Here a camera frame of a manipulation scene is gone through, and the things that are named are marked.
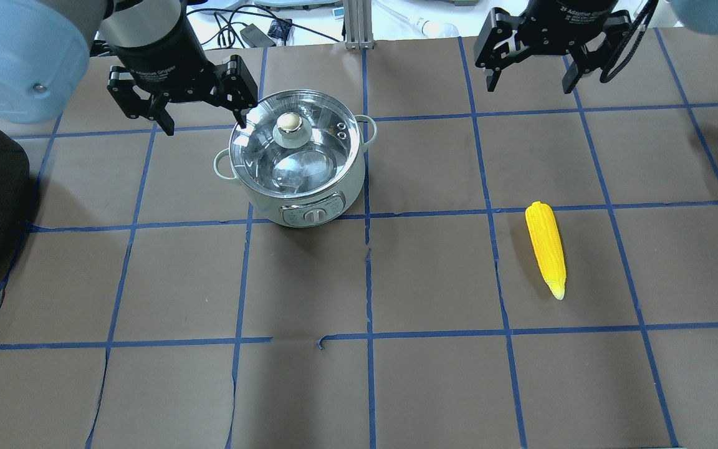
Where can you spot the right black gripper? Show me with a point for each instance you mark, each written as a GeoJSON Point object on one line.
{"type": "Point", "coordinates": [563, 24]}

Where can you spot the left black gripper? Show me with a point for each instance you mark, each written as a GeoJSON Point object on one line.
{"type": "Point", "coordinates": [161, 61]}

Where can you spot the glass pot lid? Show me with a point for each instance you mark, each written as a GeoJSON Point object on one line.
{"type": "Point", "coordinates": [297, 143]}

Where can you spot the yellow corn cob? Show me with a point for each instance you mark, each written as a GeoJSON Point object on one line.
{"type": "Point", "coordinates": [547, 245]}

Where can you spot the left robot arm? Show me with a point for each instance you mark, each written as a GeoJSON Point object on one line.
{"type": "Point", "coordinates": [45, 47]}

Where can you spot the pale green electric pot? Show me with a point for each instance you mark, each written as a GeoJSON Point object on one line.
{"type": "Point", "coordinates": [308, 211]}

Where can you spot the black power adapter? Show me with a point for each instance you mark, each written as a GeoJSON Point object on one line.
{"type": "Point", "coordinates": [253, 37]}

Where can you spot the clear plastic bottle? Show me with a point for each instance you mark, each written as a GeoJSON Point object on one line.
{"type": "Point", "coordinates": [420, 25]}

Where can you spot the aluminium frame post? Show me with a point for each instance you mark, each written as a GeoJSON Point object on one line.
{"type": "Point", "coordinates": [357, 25]}

